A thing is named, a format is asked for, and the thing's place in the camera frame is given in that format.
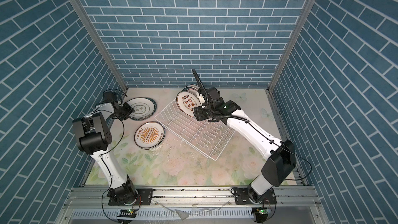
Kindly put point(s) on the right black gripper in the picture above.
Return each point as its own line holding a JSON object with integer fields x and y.
{"x": 199, "y": 113}

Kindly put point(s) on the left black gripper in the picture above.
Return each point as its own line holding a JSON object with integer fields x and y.
{"x": 128, "y": 109}

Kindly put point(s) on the large cloud-motif plate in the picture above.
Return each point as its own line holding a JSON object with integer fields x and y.
{"x": 143, "y": 108}

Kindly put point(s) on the white wire dish rack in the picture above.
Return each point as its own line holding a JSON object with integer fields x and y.
{"x": 208, "y": 138}

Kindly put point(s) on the small orange sunburst plate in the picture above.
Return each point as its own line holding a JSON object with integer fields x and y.
{"x": 149, "y": 135}

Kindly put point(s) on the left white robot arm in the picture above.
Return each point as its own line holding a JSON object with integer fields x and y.
{"x": 93, "y": 137}

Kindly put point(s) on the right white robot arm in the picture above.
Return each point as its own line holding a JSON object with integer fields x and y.
{"x": 279, "y": 155}

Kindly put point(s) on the large red-lettered plate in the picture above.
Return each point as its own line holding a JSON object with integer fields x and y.
{"x": 191, "y": 88}
{"x": 187, "y": 102}

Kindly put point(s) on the back large red-lettered plate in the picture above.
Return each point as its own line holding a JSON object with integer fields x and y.
{"x": 191, "y": 88}

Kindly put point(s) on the left circuit board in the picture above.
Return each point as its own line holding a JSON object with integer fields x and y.
{"x": 127, "y": 213}

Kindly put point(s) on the circuit board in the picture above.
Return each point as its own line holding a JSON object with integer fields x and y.
{"x": 261, "y": 214}
{"x": 127, "y": 213}

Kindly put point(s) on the right circuit board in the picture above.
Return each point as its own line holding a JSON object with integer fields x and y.
{"x": 261, "y": 214}

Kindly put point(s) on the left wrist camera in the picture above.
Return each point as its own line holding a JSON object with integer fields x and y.
{"x": 110, "y": 97}

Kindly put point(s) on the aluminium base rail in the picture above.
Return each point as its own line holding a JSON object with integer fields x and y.
{"x": 196, "y": 204}

